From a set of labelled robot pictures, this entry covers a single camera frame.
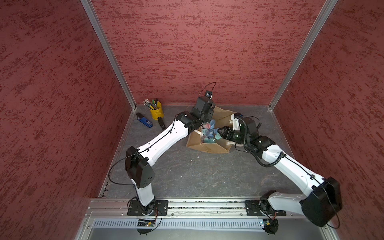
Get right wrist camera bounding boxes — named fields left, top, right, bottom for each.
left=231, top=115, right=240, bottom=131

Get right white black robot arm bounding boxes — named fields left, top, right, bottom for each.
left=218, top=113, right=343, bottom=227

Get pens in cup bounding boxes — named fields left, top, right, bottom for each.
left=143, top=99, right=158, bottom=110

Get yellow pen cup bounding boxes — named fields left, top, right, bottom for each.
left=150, top=101, right=164, bottom=121

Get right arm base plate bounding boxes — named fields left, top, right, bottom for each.
left=245, top=200, right=287, bottom=219

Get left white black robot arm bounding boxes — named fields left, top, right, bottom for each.
left=125, top=96, right=215, bottom=216

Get aluminium front rail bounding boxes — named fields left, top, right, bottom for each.
left=76, top=198, right=339, bottom=240

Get black staple box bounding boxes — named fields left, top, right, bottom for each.
left=158, top=117, right=167, bottom=131

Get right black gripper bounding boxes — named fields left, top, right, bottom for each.
left=216, top=126, right=249, bottom=145

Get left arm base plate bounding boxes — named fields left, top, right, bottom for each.
left=127, top=199, right=169, bottom=217

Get blue stapler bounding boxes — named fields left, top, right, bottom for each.
left=136, top=113, right=153, bottom=128

